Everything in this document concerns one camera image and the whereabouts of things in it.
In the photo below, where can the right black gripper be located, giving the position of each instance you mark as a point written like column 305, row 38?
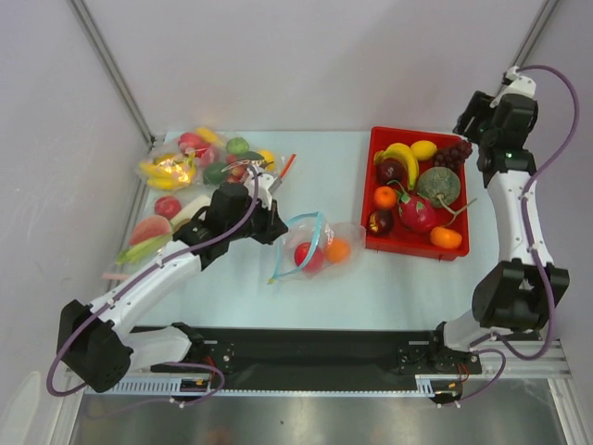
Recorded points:
column 470, row 120

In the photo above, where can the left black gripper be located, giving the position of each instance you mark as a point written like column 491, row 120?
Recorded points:
column 273, row 226

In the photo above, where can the purple fake grapes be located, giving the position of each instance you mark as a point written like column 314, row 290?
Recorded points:
column 454, row 156

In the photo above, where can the clear zip bag blue seal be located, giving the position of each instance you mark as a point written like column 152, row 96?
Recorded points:
column 313, row 227

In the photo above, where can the orange fake tangerine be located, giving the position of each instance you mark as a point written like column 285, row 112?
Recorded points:
column 338, row 250
column 446, row 238

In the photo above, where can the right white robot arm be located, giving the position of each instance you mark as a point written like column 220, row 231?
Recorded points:
column 521, row 292

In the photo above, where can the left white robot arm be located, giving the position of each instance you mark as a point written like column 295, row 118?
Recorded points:
column 98, row 341

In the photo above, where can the yellow fake lemon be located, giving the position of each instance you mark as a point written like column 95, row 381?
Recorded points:
column 423, row 150

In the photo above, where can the zip bag red seal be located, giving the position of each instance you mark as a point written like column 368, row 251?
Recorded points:
column 212, row 157

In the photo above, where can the green fake melon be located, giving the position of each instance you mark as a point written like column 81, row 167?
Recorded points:
column 441, row 186

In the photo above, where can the yellow fake banana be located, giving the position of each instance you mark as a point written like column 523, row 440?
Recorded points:
column 402, row 154

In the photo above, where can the dark red fake plum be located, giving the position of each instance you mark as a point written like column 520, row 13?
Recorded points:
column 389, row 170

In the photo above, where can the vegetable bag pink seal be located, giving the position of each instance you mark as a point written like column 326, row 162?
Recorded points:
column 163, row 216

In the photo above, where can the dark red fake apple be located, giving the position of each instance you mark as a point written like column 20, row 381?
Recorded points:
column 380, row 222

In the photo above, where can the pink fake dragon fruit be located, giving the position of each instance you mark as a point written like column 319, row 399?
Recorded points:
column 416, row 214

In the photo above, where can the yellow bananas bag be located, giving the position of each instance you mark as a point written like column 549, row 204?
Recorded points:
column 169, row 172

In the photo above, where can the fake tangerine in tray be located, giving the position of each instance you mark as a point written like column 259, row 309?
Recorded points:
column 385, row 198

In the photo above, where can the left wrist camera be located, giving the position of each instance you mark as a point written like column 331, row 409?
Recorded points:
column 261, row 185

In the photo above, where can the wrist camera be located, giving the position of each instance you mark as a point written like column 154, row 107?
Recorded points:
column 516, row 83
column 261, row 185

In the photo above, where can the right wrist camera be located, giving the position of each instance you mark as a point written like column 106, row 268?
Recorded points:
column 516, row 83

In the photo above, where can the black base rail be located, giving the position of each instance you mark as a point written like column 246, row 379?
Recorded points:
column 325, row 360

